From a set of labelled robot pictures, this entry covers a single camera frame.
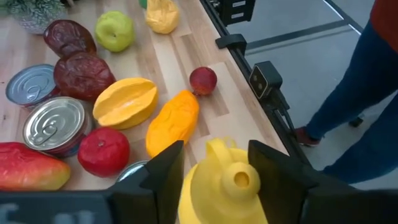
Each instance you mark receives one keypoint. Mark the silver tin can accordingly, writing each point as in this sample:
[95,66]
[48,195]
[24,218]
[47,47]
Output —
[130,171]
[29,82]

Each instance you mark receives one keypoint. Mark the red pomegranate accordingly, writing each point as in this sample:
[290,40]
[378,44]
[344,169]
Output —
[203,81]

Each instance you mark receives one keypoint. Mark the yellow plastic bottle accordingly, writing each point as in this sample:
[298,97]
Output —
[214,193]

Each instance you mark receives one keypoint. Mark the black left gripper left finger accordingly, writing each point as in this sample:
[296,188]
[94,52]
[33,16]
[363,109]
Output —
[161,186]

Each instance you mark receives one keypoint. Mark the orange yellow mango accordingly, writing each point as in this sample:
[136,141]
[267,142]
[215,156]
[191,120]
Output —
[172,123]

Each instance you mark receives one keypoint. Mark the green plastic bottle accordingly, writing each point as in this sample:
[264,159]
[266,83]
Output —
[143,3]

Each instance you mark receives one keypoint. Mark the small black camera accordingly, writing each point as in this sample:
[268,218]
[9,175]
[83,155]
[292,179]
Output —
[264,79]

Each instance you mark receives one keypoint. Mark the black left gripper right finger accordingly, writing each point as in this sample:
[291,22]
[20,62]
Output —
[280,186]

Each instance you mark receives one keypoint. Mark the white round object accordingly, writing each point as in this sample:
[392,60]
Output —
[53,124]

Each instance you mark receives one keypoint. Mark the dark red wrinkled fruit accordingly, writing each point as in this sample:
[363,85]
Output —
[82,76]
[68,37]

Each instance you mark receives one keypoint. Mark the green succulent plant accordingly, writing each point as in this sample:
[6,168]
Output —
[34,15]

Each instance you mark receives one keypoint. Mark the black metal table frame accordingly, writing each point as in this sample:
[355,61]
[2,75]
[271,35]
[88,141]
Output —
[241,60]

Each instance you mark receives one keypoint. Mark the black frame clamp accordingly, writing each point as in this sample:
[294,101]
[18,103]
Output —
[231,42]

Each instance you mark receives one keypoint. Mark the person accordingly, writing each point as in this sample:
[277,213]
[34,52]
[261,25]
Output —
[357,93]

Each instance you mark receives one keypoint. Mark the green apple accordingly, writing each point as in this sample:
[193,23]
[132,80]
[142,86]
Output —
[115,31]

